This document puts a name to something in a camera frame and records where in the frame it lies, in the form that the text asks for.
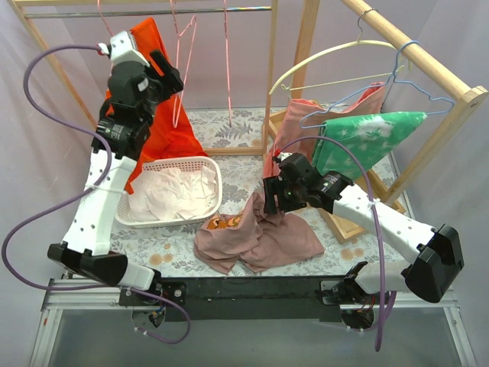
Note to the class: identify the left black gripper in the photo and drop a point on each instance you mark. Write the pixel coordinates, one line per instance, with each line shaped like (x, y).
(163, 73)

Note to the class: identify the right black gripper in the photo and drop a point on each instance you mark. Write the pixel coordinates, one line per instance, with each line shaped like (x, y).
(275, 194)

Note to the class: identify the dusty pink t shirt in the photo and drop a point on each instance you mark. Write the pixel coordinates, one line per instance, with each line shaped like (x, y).
(261, 241)

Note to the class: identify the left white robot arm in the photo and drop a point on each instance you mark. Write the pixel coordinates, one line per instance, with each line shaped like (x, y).
(85, 249)

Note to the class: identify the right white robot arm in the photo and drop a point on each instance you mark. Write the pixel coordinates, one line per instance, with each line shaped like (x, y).
(431, 258)

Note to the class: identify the salmon pink shirt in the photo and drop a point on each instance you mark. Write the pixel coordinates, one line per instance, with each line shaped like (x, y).
(368, 103)

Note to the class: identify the orange t shirt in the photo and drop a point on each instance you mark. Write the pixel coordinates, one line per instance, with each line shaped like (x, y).
(171, 134)

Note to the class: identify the green tie dye shirt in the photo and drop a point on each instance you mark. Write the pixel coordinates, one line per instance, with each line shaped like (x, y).
(368, 137)

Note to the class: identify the pink hanger holding orange shirt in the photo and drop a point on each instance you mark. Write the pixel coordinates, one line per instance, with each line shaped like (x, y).
(101, 15)

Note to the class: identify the cream plastic hanger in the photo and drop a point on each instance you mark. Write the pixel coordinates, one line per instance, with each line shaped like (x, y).
(358, 42)

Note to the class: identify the pink hanger seen edge on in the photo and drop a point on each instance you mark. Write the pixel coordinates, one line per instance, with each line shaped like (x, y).
(227, 63)

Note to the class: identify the floral table mat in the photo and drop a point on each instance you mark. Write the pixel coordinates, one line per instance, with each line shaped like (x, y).
(170, 249)

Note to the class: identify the pale pink cloth in basket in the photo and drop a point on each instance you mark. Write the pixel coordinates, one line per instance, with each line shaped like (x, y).
(171, 194)

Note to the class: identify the black base bar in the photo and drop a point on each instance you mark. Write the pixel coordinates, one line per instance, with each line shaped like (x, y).
(263, 298)

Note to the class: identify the left wooden clothes rack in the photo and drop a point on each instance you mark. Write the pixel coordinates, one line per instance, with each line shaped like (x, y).
(119, 135)

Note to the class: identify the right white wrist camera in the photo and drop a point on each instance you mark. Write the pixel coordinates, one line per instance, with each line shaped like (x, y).
(280, 156)

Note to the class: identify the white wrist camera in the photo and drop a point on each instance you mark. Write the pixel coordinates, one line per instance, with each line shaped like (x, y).
(280, 156)
(122, 48)

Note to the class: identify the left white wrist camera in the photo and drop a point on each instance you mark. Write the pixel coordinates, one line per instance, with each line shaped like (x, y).
(122, 48)

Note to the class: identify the blue wire hanger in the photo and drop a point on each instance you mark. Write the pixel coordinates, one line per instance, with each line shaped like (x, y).
(391, 80)

